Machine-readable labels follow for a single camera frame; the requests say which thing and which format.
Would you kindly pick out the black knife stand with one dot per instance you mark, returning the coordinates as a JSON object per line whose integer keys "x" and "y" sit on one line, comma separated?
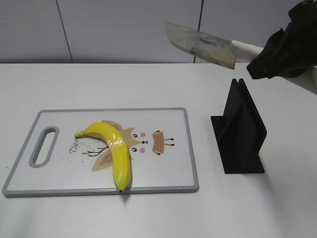
{"x": 240, "y": 132}

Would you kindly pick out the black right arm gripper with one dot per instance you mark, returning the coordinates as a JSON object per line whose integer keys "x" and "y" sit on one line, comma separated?
{"x": 301, "y": 45}

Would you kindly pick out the white handled kitchen knife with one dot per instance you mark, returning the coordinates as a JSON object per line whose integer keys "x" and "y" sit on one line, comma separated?
{"x": 209, "y": 47}

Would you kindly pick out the white grey cutting board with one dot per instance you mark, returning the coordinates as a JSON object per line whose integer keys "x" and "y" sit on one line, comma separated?
{"x": 53, "y": 162}

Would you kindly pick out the yellow plastic banana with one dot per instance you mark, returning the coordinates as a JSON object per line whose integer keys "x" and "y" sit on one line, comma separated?
{"x": 117, "y": 156}

